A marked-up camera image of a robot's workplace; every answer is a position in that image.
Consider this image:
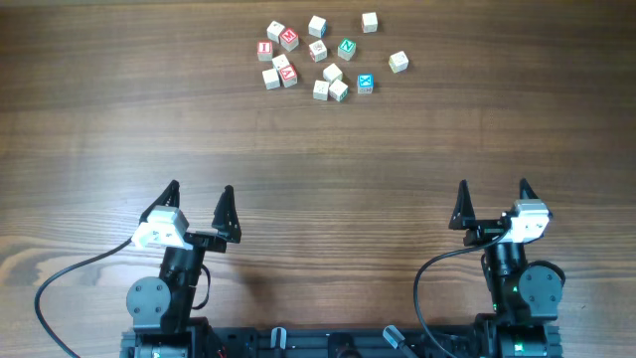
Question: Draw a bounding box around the right camera cable black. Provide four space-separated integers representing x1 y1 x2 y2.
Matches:
412 235 501 357

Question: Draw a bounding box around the left camera cable black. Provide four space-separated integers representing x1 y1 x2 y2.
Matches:
34 237 135 358

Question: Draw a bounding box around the blue X block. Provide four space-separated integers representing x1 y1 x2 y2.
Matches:
357 74 375 94

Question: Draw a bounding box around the yellowish block far right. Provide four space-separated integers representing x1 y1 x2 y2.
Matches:
389 51 409 74

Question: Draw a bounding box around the block with blue side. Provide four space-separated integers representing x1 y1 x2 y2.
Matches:
308 15 327 38

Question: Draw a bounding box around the red I block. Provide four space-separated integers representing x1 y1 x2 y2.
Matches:
256 41 273 62

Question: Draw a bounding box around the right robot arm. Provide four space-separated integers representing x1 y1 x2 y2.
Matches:
449 179 565 358

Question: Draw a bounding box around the block with green side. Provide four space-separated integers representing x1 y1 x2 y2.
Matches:
329 79 349 102

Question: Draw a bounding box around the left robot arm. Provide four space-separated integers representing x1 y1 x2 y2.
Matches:
119 180 241 358

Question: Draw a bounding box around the plain block above A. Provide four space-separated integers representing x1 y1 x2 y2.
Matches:
272 54 290 72

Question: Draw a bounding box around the red A block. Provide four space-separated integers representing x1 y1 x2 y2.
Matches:
278 65 298 88

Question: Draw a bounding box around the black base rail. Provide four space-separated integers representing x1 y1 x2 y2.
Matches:
119 325 563 358

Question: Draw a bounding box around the red M block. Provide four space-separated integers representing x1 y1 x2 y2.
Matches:
279 28 299 52

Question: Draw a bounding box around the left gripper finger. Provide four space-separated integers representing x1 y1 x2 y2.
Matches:
212 185 241 244
139 180 180 223

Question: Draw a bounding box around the block with red drawing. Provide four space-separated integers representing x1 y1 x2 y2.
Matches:
309 40 328 63

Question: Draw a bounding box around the green N block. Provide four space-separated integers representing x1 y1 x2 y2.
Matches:
338 38 357 61

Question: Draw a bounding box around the plain block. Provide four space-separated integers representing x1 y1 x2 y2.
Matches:
272 54 290 72
262 69 280 90
362 12 379 33
323 64 343 84
313 80 330 100
266 21 286 43

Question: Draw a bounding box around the camera cable black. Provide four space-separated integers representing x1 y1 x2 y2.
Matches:
34 237 135 358
412 235 501 357

